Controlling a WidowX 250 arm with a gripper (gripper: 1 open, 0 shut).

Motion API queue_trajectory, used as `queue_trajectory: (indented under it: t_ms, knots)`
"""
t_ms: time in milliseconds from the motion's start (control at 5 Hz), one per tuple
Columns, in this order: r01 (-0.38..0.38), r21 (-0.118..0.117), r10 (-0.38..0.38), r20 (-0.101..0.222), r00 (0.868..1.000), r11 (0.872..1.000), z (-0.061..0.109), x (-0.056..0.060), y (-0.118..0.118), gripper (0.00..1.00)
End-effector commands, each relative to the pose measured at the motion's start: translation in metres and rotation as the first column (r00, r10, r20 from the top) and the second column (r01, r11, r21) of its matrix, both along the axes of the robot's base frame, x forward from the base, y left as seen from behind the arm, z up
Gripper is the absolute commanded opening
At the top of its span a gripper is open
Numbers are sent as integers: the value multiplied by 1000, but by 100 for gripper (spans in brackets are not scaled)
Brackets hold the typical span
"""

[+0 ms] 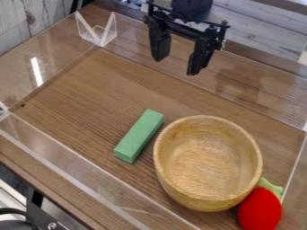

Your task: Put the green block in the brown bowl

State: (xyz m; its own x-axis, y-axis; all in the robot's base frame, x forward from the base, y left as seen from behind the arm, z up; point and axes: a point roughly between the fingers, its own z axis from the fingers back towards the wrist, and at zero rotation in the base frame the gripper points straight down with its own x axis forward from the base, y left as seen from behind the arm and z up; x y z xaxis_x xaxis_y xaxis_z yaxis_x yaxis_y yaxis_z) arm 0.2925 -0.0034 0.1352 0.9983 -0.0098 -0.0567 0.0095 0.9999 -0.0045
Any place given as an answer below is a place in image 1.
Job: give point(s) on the red plush strawberry toy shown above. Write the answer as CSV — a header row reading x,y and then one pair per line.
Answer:
x,y
261,209

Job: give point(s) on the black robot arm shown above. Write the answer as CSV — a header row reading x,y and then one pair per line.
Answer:
x,y
186,18

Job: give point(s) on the clear acrylic corner bracket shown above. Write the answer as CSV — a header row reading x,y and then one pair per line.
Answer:
x,y
98,35

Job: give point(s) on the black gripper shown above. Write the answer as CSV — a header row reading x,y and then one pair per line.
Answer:
x,y
189,18

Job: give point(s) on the brown wooden bowl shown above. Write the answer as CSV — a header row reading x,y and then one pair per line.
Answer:
x,y
209,162

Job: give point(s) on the clear acrylic enclosure wall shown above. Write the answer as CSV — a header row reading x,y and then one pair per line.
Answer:
x,y
88,191

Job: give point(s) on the green foam block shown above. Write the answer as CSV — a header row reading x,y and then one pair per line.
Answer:
x,y
138,136

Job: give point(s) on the black table clamp bracket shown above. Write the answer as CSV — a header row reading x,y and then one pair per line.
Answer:
x,y
38,219

